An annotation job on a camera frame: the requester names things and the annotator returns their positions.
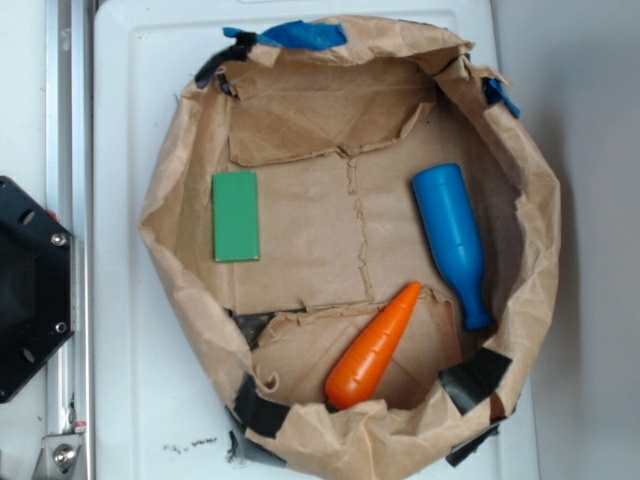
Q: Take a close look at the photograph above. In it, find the green rectangular block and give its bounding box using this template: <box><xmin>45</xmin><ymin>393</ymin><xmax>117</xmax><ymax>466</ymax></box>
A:
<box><xmin>212</xmin><ymin>171</ymin><xmax>260</xmax><ymax>262</ymax></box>

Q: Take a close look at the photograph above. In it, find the blue toy bottle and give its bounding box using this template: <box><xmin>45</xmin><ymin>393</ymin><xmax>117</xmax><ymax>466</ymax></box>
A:
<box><xmin>412</xmin><ymin>163</ymin><xmax>493</xmax><ymax>331</ymax></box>

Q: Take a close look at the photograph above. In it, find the orange toy carrot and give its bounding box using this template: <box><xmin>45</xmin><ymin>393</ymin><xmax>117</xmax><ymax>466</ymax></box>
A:
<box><xmin>325</xmin><ymin>281</ymin><xmax>422</xmax><ymax>410</ymax></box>

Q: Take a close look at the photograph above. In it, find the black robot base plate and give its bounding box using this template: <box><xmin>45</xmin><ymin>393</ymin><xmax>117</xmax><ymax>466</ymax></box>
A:
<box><xmin>1</xmin><ymin>176</ymin><xmax>73</xmax><ymax>404</ymax></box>

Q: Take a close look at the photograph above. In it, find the aluminium rail frame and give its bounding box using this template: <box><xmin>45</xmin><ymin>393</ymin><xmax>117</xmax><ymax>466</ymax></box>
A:
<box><xmin>34</xmin><ymin>1</ymin><xmax>99</xmax><ymax>479</ymax></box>

